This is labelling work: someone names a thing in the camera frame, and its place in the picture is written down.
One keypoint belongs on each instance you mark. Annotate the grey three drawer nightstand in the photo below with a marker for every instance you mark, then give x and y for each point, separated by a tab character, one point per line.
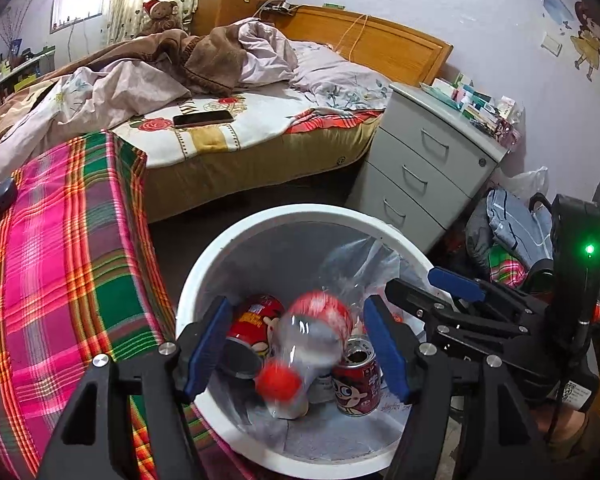
420	170

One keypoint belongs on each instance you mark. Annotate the cluttered white shelf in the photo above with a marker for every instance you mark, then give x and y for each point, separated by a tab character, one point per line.
15	72

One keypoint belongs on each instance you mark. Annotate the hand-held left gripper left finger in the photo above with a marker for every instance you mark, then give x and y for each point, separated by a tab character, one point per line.
207	347

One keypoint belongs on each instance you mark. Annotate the floral pillow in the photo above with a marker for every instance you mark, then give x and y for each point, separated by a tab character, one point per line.
340	77

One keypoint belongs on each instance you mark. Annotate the red cartoon drink can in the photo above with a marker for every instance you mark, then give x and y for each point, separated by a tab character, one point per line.
255	320
357	390

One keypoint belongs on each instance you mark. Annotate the pile of clothes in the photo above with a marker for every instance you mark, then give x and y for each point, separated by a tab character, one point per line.
510	220

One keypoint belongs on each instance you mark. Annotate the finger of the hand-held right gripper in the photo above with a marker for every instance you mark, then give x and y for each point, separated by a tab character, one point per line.
410	297
455	284

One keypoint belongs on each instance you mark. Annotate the clear plastic bin liner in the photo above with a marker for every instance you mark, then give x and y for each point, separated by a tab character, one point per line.
360	265

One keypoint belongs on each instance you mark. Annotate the light pink quilt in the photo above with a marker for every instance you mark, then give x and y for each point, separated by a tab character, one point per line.
105	95

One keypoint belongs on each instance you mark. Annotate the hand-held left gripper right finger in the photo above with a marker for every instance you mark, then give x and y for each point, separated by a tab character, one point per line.
387	350

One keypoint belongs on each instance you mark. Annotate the white trash bin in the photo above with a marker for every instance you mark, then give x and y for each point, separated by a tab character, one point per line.
207	260

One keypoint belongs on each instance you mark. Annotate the bed with yellow skirt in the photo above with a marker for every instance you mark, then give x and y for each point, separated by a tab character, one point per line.
260	175

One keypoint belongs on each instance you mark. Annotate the small white yogurt bottle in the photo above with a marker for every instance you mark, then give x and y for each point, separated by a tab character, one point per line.
325	387

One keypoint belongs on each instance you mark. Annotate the white wall switch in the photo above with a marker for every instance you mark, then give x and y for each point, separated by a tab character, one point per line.
551	44

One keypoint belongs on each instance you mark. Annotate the white power strip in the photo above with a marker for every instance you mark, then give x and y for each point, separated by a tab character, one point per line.
280	6

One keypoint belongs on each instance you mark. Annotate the blue wall sticker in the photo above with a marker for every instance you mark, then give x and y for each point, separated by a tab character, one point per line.
555	5

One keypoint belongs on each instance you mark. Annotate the rose printed bed sheet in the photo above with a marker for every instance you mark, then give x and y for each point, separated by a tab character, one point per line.
260	125

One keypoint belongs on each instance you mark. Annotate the brown fleece blanket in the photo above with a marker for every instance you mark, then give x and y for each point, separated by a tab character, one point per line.
210	60

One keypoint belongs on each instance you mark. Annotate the brown teddy bear red hat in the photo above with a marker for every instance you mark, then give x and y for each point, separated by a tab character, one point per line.
162	15

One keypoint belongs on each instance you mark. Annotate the white plastic bag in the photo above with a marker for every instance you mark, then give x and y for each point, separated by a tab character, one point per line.
527	180

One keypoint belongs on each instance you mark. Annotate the cartoon girl wall sticker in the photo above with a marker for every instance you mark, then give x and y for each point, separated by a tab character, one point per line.
587	40

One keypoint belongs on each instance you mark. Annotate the black smartphone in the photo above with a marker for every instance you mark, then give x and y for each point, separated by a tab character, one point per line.
202	118

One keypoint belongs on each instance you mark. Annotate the pink green plaid blanket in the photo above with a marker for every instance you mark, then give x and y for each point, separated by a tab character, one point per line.
55	270

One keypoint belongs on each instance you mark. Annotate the clear plastic bottle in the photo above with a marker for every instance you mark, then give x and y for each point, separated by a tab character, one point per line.
305	345

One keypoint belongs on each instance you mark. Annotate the plaid cloth bundle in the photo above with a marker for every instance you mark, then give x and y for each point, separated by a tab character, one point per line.
505	267

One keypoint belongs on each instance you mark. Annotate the wooden headboard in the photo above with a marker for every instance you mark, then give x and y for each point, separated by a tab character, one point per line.
390	45

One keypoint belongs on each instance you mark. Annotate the pile of medicine boxes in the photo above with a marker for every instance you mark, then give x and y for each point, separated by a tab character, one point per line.
475	102

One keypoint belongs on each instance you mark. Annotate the bare flower branches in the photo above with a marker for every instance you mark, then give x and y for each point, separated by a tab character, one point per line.
12	25

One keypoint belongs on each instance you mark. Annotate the window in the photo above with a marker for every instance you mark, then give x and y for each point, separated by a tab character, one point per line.
77	0

